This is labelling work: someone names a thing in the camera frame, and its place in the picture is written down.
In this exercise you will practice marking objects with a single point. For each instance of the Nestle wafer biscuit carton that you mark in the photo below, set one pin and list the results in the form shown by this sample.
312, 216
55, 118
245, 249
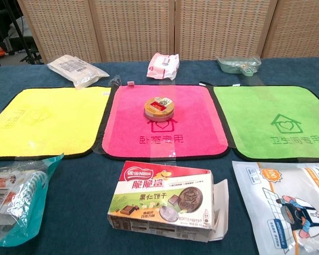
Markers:
164, 196

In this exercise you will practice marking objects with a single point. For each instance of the pale green plastic tray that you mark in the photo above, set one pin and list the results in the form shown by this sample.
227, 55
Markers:
235, 65

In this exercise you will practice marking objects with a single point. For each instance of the white clear sealed pouch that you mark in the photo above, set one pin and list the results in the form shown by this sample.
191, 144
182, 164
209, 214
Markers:
75, 69

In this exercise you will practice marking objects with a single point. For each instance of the black tripod stand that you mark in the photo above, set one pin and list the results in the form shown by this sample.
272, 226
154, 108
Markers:
21, 37

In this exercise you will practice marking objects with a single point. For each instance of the pink towel mat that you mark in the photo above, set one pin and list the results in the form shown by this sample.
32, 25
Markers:
191, 127

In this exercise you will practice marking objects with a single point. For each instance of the green towel mat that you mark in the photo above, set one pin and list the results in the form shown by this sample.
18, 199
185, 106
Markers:
250, 111

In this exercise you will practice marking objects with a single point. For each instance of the white household gloves pouch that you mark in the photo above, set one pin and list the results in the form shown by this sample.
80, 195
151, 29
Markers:
281, 207

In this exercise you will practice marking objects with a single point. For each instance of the yellow towel mat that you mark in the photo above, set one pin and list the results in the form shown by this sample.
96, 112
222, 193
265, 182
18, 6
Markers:
55, 119

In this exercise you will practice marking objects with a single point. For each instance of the pink wet wipes pack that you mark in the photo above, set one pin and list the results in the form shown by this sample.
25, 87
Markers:
163, 66

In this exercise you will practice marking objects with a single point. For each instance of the teal clear plastic snack bag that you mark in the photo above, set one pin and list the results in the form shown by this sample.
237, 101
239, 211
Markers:
18, 196

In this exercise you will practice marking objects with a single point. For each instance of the small round tin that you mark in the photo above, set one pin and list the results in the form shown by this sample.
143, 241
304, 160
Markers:
159, 108

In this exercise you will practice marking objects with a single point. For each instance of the woven folding screen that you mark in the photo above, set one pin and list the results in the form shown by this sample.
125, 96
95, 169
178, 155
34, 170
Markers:
159, 29

